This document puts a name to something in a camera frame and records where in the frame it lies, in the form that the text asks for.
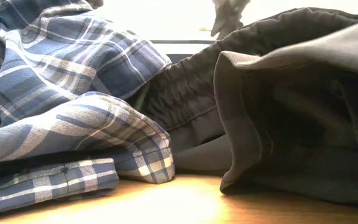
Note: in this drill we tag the dark grey trousers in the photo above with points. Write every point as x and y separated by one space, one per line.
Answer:
191 93

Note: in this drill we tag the mottled grey garment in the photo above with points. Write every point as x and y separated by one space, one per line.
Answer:
228 15

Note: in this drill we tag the blue plaid shirt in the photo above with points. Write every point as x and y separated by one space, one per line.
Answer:
57 62

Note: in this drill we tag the olive grey garment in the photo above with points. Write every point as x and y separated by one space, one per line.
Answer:
322 46

